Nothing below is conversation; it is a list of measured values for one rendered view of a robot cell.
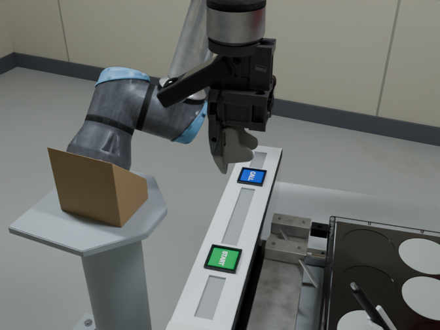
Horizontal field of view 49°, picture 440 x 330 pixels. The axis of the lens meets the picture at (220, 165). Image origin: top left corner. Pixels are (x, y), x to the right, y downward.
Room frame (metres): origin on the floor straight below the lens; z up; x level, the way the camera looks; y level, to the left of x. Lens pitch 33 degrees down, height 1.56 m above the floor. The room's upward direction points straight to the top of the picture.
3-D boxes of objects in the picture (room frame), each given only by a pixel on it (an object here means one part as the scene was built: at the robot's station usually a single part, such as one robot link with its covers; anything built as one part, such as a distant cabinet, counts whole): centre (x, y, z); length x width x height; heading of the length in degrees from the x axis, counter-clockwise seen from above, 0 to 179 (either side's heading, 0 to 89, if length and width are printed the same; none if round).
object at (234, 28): (0.62, -0.02, 1.38); 0.08 x 0.08 x 0.05
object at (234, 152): (0.60, -0.02, 1.19); 0.06 x 0.03 x 0.09; 76
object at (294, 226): (0.79, -0.15, 0.89); 0.08 x 0.03 x 0.03; 76
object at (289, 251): (0.72, -0.13, 0.89); 0.08 x 0.03 x 0.03; 76
